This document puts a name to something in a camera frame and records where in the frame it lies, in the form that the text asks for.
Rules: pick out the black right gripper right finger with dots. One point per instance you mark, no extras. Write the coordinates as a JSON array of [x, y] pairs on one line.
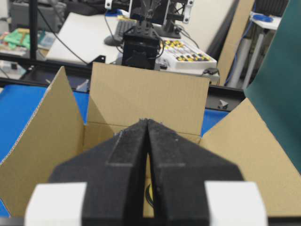
[[179, 169]]

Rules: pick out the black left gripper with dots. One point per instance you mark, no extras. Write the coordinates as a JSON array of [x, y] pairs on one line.
[[154, 11]]

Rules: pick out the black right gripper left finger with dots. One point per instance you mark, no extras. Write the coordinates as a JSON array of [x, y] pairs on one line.
[[114, 171]]

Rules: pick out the brown cardboard box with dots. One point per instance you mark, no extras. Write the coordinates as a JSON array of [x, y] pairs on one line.
[[119, 97]]

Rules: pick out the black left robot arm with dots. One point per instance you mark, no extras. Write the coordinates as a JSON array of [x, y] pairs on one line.
[[142, 43]]

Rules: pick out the white colourful parts box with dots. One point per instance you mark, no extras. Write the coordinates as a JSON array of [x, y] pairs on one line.
[[180, 57]]

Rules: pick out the leaning cardboard sheet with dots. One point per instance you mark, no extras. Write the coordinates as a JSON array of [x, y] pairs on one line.
[[234, 35]]

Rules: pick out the black computer keyboard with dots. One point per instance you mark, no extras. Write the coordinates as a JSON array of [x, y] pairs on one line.
[[122, 27]]

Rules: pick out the white desk board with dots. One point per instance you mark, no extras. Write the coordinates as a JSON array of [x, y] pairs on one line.
[[82, 39]]

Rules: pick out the blue table cloth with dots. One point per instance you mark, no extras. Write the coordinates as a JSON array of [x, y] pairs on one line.
[[18, 102]]

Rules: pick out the dark green curtain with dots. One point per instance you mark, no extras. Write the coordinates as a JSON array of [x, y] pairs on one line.
[[276, 90]]

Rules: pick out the black vertical pole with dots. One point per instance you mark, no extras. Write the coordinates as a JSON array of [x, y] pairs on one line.
[[33, 22]]

